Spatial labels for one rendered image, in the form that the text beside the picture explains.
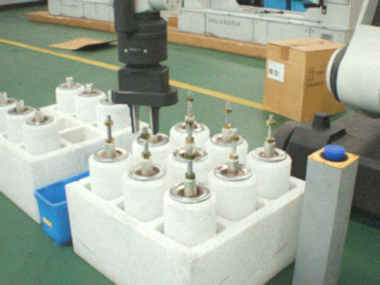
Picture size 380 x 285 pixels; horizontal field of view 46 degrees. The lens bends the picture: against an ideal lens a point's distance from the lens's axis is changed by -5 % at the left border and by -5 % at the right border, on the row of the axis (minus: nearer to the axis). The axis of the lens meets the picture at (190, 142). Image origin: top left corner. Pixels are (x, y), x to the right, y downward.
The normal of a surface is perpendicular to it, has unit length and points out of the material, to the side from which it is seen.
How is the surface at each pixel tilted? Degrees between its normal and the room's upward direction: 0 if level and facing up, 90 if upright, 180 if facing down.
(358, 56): 47
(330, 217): 90
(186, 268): 90
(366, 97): 112
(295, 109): 90
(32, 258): 0
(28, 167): 90
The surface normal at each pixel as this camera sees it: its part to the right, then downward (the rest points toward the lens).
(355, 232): 0.00, -0.93
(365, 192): -0.71, 0.27
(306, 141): -0.50, -0.46
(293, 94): -0.85, 0.20
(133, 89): -0.22, 0.36
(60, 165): 0.71, 0.26
